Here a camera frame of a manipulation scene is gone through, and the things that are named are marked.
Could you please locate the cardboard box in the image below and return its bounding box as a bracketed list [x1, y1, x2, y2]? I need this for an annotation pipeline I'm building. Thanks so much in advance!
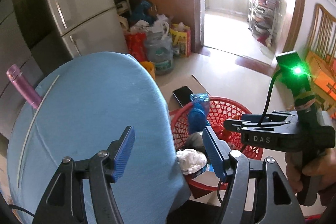
[159, 75, 208, 111]

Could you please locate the red plastic bag on floor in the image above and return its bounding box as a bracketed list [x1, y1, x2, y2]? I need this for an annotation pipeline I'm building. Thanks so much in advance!
[125, 32, 147, 62]

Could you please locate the wooden chair by door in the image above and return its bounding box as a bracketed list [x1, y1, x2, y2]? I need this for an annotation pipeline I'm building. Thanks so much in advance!
[305, 3, 335, 100]

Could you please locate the black plastic bag ball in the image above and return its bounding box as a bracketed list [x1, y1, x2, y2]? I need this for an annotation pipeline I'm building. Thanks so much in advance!
[185, 132, 206, 153]

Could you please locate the person's right hand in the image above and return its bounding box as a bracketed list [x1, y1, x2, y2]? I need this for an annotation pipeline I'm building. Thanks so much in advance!
[285, 148, 336, 206]

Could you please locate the blue tablecloth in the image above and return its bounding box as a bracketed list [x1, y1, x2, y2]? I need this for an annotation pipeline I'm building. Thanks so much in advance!
[7, 52, 190, 223]

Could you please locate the yellow red paper bag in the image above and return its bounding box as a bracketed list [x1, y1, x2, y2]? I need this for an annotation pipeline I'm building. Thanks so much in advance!
[169, 22, 191, 57]

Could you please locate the yellow plastic bucket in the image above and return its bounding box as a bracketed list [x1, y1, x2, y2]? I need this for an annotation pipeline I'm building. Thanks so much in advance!
[140, 61, 156, 80]

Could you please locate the blue plastic bag ball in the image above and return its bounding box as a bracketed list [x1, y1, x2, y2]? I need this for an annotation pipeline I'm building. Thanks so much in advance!
[187, 93, 210, 135]

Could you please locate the dark grey three-door fridge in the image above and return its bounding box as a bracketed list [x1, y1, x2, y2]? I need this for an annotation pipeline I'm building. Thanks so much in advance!
[0, 0, 44, 139]

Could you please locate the purple thermos bottle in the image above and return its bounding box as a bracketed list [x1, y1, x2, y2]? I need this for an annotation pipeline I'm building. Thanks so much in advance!
[6, 64, 42, 109]

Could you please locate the large water jug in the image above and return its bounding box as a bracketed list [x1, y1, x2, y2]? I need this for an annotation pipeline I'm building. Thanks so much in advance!
[143, 32, 174, 75]

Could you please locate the red plastic basket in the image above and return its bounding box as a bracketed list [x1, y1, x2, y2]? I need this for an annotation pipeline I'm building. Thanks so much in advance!
[185, 97, 263, 198]

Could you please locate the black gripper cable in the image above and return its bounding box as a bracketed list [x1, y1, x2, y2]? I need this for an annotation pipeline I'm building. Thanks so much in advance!
[256, 70, 283, 127]

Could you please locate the silver two-door fridge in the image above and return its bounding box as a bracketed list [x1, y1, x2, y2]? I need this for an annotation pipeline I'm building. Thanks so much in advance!
[47, 0, 128, 58]

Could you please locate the long white stick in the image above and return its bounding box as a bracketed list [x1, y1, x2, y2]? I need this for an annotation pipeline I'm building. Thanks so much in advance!
[17, 74, 60, 188]

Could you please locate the black smartphone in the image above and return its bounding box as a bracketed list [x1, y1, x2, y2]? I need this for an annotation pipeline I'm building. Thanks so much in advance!
[173, 86, 194, 107]

